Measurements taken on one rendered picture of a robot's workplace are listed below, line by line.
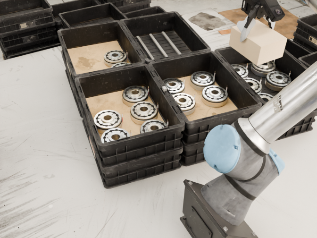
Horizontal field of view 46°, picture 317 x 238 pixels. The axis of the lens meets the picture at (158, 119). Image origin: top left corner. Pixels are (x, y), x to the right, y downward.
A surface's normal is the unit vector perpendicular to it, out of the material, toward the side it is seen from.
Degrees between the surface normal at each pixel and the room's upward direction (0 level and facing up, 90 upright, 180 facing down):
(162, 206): 0
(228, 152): 54
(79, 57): 0
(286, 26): 0
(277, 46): 90
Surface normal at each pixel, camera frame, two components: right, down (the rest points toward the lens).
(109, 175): 0.36, 0.62
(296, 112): -0.05, 0.44
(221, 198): -0.25, -0.34
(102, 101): 0.01, -0.75
